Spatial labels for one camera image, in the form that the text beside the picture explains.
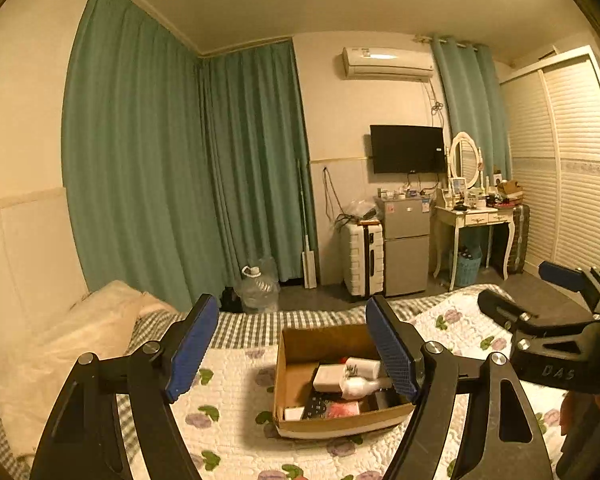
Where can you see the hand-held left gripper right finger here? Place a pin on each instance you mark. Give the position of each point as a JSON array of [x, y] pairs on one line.
[[392, 355]]

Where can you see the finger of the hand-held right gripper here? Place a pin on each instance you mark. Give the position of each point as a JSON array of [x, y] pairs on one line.
[[500, 305], [562, 276]]

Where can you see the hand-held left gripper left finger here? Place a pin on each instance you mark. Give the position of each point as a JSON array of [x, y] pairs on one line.
[[190, 352]]

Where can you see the white cylindrical bottle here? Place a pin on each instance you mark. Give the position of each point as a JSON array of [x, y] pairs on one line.
[[364, 367]]

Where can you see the white handheld bottle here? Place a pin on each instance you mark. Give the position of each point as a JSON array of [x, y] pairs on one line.
[[365, 389]]

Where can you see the small white box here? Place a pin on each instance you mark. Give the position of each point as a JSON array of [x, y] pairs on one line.
[[330, 379]]

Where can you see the pink floral packet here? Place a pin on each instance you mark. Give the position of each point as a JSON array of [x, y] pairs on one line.
[[345, 409]]

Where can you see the black remote control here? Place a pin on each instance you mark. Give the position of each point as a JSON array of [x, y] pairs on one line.
[[316, 406]]

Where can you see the person's right hand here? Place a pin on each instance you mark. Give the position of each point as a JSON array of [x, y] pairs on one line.
[[571, 412]]

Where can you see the blue basket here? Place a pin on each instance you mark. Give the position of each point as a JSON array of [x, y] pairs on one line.
[[467, 270]]

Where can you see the white floral quilt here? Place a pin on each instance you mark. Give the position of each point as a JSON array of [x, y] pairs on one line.
[[230, 385]]

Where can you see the black bag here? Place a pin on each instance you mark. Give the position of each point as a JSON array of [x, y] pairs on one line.
[[229, 299]]

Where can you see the floral quilt bed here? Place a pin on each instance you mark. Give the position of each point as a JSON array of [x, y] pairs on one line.
[[260, 327]]

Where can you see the white dressing table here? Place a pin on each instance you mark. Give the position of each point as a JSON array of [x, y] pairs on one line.
[[472, 217]]

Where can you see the clear water jug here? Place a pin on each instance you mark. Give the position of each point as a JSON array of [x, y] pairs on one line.
[[257, 287]]

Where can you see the white ribbed suitcase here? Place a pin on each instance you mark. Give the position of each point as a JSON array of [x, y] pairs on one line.
[[357, 260]]

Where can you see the small cardboard box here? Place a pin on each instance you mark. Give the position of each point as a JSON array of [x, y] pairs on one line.
[[510, 189]]

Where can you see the silver small fridge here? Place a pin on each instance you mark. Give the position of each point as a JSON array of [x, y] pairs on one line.
[[402, 250]]

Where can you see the white louvered wardrobe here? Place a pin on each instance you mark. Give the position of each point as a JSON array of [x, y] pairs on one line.
[[570, 160]]

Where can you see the cream pillow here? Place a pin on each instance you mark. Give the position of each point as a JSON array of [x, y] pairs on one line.
[[70, 350]]

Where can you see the white flat mop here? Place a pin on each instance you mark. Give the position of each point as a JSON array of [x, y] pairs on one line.
[[307, 270]]

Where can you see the clear plastic bag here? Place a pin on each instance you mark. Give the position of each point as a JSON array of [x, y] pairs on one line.
[[361, 209]]

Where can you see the white oval mirror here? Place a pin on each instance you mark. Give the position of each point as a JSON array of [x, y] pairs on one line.
[[464, 160]]

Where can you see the cream padded headboard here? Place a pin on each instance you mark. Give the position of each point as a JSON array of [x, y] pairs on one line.
[[25, 260]]

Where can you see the green corner curtain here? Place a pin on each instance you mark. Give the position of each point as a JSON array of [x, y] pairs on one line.
[[260, 170]]

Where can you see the narrow green curtain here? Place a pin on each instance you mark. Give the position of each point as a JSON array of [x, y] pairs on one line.
[[472, 100]]

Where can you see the wide green curtain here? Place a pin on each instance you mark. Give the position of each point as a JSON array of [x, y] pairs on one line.
[[130, 160]]

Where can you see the white air conditioner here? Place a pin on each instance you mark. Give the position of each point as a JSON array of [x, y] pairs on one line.
[[387, 62]]

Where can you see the small photo frame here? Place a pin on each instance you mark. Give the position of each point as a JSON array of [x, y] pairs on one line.
[[458, 186]]

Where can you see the black wall television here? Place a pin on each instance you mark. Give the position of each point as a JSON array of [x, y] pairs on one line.
[[407, 149]]

